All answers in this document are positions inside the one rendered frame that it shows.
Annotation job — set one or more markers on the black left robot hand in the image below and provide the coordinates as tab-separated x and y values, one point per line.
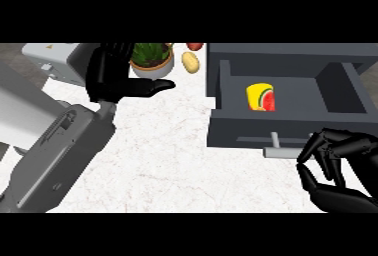
106	83

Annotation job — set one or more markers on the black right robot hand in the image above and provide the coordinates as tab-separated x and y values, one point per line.
345	196

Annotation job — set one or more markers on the dark grey drawer front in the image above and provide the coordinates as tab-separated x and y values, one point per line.
246	128

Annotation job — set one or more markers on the dark grey open drawer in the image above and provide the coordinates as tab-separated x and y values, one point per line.
301	95

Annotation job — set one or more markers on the green plant in pale pot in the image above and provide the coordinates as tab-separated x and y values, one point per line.
151	61

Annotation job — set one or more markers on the white boxy appliance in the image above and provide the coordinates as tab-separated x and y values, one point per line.
61	60

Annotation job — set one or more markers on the yellow potato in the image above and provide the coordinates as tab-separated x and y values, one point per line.
191	62

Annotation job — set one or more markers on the pale grey flat appliance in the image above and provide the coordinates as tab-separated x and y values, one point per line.
20	110

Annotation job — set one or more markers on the red tomato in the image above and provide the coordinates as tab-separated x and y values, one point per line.
196	46

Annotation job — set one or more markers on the dark grey cabinet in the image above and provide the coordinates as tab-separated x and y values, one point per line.
286	51

